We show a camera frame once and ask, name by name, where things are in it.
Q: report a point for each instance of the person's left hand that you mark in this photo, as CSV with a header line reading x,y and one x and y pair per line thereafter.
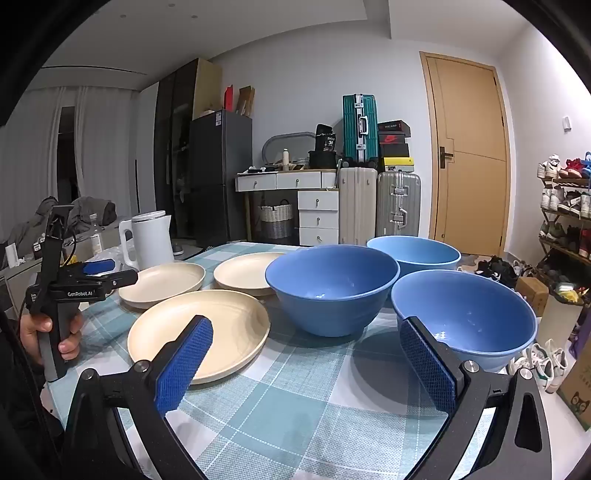
x,y
31,328

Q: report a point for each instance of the dark refrigerator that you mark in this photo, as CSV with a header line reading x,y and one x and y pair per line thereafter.
x,y
217,175

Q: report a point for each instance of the woven laundry basket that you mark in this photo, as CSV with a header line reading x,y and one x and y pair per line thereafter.
x,y
275,221

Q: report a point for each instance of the white electric kettle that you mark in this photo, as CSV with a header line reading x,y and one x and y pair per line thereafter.
x,y
152,240

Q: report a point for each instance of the white curtain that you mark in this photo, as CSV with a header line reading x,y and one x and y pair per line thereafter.
x,y
106,152

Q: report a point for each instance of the wooden shoe rack with shoes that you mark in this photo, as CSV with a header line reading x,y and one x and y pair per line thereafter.
x,y
549,168

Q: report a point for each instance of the white bottle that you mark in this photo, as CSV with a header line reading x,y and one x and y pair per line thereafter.
x,y
286,161

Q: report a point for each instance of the purple bag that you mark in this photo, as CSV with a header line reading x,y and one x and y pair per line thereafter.
x,y
582,339

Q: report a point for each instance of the cream suitcase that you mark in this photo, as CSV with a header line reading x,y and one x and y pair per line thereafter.
x,y
358,207

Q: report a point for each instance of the tall dark cabinet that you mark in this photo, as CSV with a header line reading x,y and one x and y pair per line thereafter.
x,y
175,138

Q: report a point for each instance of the printed cardboard box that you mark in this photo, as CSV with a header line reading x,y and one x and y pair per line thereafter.
x,y
577,397

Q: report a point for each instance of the clear plastic bottle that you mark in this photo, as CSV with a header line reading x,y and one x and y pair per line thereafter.
x,y
96,240

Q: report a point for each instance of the person's left forearm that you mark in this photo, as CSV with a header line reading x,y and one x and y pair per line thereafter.
x,y
18,415

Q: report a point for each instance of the oval mirror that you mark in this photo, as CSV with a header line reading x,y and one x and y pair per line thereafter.
x,y
288,134

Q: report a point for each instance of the silver suitcase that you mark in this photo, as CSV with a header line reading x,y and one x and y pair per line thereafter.
x,y
397,203

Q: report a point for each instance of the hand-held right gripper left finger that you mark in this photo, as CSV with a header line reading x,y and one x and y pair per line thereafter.
x,y
184,364

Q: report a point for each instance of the heap of dark shoes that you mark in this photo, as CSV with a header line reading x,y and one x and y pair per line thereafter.
x,y
496,272

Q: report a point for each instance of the grey clothes pile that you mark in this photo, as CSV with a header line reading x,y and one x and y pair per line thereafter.
x,y
92,212

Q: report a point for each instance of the white sneaker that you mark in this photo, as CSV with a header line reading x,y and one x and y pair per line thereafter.
x,y
524,362
551,369

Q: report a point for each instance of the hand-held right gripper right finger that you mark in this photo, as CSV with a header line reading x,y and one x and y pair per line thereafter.
x,y
427,369

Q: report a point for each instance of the teal suitcase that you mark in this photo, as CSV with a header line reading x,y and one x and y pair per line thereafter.
x,y
359,129

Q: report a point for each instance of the black bag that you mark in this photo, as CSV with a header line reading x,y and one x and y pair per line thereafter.
x,y
323,159

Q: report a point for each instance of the black packet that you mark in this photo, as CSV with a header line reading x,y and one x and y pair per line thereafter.
x,y
325,136

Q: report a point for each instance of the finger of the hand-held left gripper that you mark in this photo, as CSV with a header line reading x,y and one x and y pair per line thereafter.
x,y
99,266
122,277

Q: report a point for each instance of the blue bowl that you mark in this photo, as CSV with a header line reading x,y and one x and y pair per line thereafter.
x,y
471,318
332,295
415,254

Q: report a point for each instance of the plain cardboard box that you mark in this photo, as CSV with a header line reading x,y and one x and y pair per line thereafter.
x,y
531,290

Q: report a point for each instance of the red paper bag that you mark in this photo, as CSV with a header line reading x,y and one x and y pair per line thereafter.
x,y
228,99

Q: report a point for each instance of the cream plate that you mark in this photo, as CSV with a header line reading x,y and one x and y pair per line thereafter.
x,y
244,272
166,281
217,323

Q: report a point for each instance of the black shoe box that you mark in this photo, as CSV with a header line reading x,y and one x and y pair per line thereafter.
x,y
393,150
392,127

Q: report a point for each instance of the clear plastic bag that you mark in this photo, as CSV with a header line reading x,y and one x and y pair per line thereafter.
x,y
108,258

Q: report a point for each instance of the yellow black box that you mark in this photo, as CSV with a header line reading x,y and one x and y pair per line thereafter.
x,y
398,165

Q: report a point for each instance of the white drawer desk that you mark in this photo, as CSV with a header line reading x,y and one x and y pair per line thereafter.
x,y
318,217

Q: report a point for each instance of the wooden door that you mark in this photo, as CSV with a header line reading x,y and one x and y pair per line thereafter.
x,y
471,115

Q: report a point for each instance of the brown paper bag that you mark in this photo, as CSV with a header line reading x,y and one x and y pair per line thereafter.
x,y
245,101

